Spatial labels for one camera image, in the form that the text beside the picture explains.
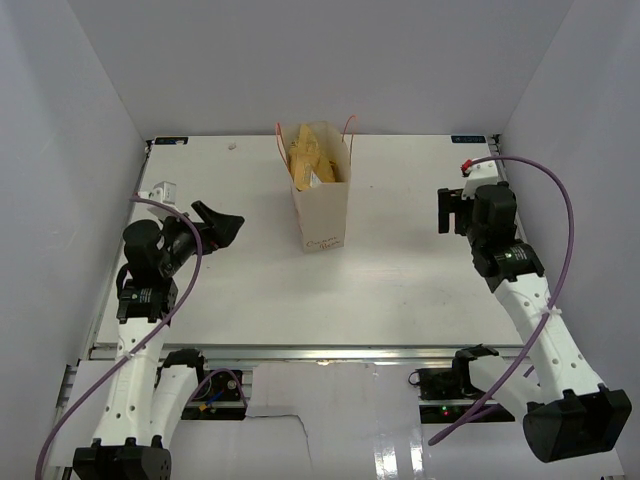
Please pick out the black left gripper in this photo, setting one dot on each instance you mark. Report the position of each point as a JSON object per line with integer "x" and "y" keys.
{"x": 217, "y": 230}

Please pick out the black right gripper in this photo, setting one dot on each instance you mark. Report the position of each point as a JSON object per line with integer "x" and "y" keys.
{"x": 452, "y": 202}

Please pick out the large brown snack bag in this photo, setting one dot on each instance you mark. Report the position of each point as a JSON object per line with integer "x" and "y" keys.
{"x": 308, "y": 163}

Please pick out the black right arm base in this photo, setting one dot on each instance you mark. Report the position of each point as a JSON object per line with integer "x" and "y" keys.
{"x": 442, "y": 401}

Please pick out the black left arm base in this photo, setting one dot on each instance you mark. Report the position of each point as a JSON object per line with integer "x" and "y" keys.
{"x": 223, "y": 398}

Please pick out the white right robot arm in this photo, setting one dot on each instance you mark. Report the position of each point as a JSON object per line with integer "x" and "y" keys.
{"x": 567, "y": 411}

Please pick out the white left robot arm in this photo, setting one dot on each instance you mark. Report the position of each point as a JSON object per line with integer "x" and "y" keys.
{"x": 148, "y": 390}

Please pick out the beige paper bag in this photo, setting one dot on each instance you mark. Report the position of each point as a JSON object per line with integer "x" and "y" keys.
{"x": 322, "y": 211}

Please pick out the blue table label right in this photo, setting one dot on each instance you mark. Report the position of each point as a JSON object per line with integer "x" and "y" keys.
{"x": 468, "y": 139}

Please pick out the blue table label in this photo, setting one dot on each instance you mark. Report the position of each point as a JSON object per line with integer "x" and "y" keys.
{"x": 169, "y": 141}
{"x": 468, "y": 139}

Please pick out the blue table label left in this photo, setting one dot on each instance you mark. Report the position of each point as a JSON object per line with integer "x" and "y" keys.
{"x": 169, "y": 141}

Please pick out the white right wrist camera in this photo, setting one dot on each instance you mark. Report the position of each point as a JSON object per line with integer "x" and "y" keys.
{"x": 477, "y": 175}

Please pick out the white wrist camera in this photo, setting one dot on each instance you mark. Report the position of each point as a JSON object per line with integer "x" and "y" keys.
{"x": 162, "y": 193}
{"x": 477, "y": 175}

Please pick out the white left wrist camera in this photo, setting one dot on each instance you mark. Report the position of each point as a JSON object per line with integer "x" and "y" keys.
{"x": 162, "y": 193}

